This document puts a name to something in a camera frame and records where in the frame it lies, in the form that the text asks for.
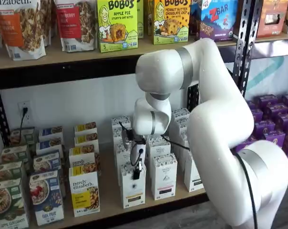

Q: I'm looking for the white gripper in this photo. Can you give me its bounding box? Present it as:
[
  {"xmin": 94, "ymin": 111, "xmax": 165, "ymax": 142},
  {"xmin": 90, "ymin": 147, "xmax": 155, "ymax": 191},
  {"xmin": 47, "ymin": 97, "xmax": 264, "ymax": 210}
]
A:
[{"xmin": 130, "ymin": 141, "xmax": 146, "ymax": 180}]

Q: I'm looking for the white box yellow strip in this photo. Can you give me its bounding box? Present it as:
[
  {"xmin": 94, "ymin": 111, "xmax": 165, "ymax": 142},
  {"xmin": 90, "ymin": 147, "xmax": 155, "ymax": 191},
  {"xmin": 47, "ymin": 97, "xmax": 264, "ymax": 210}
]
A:
[
  {"xmin": 119, "ymin": 162, "xmax": 147, "ymax": 209},
  {"xmin": 113, "ymin": 133, "xmax": 126, "ymax": 151},
  {"xmin": 111, "ymin": 116, "xmax": 132, "ymax": 131},
  {"xmin": 115, "ymin": 147, "xmax": 135, "ymax": 168}
]

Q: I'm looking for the white box pink strip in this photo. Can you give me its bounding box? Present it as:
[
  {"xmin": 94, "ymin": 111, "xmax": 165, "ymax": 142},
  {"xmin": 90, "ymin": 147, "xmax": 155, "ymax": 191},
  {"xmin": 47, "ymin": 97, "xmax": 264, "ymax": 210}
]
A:
[
  {"xmin": 151, "ymin": 153, "xmax": 178, "ymax": 201},
  {"xmin": 146, "ymin": 136, "xmax": 172, "ymax": 159}
]

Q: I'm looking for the wooden shelf board low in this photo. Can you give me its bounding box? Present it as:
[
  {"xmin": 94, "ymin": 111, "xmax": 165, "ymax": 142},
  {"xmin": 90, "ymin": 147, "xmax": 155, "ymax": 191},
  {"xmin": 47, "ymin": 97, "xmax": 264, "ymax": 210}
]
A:
[{"xmin": 27, "ymin": 143, "xmax": 210, "ymax": 229}]

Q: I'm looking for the white box dark strip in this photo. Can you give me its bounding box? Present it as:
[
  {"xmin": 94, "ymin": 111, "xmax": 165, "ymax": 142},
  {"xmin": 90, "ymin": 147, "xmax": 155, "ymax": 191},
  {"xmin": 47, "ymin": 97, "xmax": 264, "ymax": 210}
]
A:
[
  {"xmin": 173, "ymin": 118, "xmax": 190, "ymax": 136},
  {"xmin": 178, "ymin": 135, "xmax": 190, "ymax": 157},
  {"xmin": 171, "ymin": 108, "xmax": 190, "ymax": 120},
  {"xmin": 184, "ymin": 155, "xmax": 205, "ymax": 193}
]

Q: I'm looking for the blue Flax Plus box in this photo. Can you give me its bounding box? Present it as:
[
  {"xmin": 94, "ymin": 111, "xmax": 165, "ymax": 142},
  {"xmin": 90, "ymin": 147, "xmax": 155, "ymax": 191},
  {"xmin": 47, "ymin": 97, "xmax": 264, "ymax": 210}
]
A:
[
  {"xmin": 29, "ymin": 170, "xmax": 65, "ymax": 227},
  {"xmin": 33, "ymin": 151, "xmax": 63, "ymax": 174},
  {"xmin": 36, "ymin": 139, "xmax": 64, "ymax": 156},
  {"xmin": 38, "ymin": 126, "xmax": 64, "ymax": 143}
]

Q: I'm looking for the green oatmeal box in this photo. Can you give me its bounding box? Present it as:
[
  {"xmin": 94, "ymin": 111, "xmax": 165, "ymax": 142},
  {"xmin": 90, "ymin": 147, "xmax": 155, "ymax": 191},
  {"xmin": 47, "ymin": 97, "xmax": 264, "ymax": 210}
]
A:
[
  {"xmin": 0, "ymin": 177, "xmax": 31, "ymax": 229},
  {"xmin": 0, "ymin": 161, "xmax": 25, "ymax": 185},
  {"xmin": 0, "ymin": 145, "xmax": 31, "ymax": 166},
  {"xmin": 9, "ymin": 127, "xmax": 36, "ymax": 148}
]

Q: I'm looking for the wooden shelf board black beam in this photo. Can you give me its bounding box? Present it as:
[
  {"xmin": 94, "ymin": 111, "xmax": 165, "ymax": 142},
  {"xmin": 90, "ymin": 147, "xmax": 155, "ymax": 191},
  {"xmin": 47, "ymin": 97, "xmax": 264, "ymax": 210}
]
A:
[{"xmin": 0, "ymin": 35, "xmax": 237, "ymax": 93}]

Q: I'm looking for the green Bobo's apple pie box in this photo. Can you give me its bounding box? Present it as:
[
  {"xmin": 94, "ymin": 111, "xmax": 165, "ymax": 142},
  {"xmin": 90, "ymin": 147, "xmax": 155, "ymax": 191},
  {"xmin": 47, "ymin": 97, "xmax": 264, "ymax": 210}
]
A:
[{"xmin": 96, "ymin": 0, "xmax": 139, "ymax": 53}]

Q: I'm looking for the yellow Bobo's peanut butter box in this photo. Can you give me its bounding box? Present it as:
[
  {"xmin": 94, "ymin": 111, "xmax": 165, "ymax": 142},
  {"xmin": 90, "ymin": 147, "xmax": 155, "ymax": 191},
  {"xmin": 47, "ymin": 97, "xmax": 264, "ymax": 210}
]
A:
[{"xmin": 147, "ymin": 0, "xmax": 191, "ymax": 46}]

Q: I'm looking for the blue Zbar box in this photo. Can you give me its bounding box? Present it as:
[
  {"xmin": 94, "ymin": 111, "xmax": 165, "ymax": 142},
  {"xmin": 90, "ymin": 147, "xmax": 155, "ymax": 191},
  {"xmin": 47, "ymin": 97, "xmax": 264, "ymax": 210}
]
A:
[{"xmin": 190, "ymin": 0, "xmax": 239, "ymax": 41}]

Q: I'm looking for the wooden shelf board short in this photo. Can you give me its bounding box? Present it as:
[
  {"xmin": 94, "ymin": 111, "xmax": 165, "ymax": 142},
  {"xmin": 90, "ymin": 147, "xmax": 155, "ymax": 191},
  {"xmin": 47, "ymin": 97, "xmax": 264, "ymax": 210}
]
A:
[{"xmin": 252, "ymin": 31, "xmax": 288, "ymax": 58}]

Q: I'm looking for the orange snack box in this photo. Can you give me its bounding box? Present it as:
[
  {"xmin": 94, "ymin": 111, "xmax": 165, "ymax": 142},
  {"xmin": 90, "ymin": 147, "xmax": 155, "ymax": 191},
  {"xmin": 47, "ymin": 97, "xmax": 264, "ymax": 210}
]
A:
[{"xmin": 256, "ymin": 0, "xmax": 288, "ymax": 38}]

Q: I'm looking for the granola bag red label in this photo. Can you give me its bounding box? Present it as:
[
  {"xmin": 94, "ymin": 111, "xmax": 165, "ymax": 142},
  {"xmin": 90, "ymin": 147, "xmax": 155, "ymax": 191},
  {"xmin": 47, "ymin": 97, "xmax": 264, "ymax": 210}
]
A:
[{"xmin": 54, "ymin": 0, "xmax": 97, "ymax": 53}]

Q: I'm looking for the white sheet with teal stripe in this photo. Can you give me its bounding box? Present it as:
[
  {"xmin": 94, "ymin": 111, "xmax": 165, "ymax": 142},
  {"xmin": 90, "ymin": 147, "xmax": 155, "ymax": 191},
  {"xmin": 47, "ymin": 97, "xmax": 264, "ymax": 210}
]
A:
[{"xmin": 244, "ymin": 56, "xmax": 288, "ymax": 97}]

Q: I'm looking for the white granola bag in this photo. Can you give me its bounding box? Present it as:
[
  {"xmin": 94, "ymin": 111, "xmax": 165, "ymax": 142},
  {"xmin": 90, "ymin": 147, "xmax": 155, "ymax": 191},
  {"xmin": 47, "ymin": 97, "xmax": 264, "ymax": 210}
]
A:
[{"xmin": 40, "ymin": 0, "xmax": 57, "ymax": 47}]

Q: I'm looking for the granola bag orange label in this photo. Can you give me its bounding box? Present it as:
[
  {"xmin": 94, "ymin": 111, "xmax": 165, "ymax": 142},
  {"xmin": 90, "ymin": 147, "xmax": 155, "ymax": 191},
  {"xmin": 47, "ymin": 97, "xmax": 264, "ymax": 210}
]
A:
[{"xmin": 0, "ymin": 0, "xmax": 47, "ymax": 61}]

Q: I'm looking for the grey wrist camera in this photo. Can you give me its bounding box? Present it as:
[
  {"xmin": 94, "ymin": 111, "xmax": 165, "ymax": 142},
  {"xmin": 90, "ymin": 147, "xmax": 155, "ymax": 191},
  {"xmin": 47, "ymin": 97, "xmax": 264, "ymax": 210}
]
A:
[{"xmin": 119, "ymin": 122, "xmax": 133, "ymax": 146}]

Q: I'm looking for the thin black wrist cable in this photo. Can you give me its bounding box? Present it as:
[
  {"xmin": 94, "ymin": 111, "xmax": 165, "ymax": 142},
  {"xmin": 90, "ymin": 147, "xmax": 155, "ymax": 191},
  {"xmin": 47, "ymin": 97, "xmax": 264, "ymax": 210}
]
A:
[{"xmin": 160, "ymin": 135, "xmax": 190, "ymax": 151}]

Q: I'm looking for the black perforated shelf post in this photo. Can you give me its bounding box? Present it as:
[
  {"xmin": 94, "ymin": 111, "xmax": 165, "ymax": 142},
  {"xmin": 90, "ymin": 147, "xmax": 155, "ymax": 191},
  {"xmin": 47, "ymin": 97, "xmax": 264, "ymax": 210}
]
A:
[
  {"xmin": 232, "ymin": 0, "xmax": 257, "ymax": 97},
  {"xmin": 0, "ymin": 89, "xmax": 10, "ymax": 145},
  {"xmin": 186, "ymin": 84, "xmax": 200, "ymax": 113}
]

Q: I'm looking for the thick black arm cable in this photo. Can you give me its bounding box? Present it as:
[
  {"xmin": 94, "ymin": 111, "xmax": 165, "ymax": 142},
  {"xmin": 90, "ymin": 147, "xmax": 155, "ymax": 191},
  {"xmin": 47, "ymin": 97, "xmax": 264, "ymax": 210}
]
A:
[{"xmin": 233, "ymin": 152, "xmax": 261, "ymax": 229}]

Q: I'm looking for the white wall outlet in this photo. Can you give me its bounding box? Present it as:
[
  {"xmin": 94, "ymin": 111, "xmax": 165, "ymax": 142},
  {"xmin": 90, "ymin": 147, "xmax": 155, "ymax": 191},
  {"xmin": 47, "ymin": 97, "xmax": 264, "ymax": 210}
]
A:
[{"xmin": 17, "ymin": 101, "xmax": 31, "ymax": 123}]

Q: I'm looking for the black plug with cord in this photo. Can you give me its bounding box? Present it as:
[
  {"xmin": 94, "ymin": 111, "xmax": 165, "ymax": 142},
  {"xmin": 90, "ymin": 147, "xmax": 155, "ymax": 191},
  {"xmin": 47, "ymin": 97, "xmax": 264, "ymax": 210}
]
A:
[{"xmin": 20, "ymin": 107, "xmax": 29, "ymax": 142}]

